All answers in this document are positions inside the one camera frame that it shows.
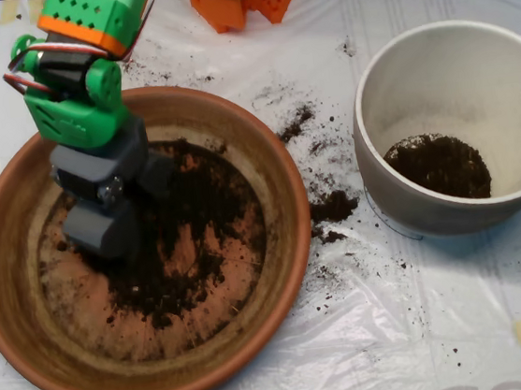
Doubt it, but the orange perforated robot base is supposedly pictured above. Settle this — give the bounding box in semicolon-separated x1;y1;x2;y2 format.
188;0;303;37

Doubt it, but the elongated spilled soil clump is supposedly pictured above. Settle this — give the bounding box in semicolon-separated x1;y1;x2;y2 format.
273;102;319;145

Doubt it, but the terracotta clay bowl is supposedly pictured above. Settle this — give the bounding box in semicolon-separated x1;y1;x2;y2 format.
0;69;332;390

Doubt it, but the large spilled soil clump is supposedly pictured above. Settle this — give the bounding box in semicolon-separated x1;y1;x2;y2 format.
308;187;362;224

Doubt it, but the small spilled soil clump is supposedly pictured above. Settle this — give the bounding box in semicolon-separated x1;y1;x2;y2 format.
311;225;348;247

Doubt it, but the white ceramic pot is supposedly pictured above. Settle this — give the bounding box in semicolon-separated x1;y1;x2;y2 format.
340;12;521;246

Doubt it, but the clear plastic sheet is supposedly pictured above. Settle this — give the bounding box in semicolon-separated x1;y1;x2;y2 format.
0;0;521;390

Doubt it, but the red white servo cable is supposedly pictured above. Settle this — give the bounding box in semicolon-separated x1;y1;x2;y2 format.
0;0;173;101

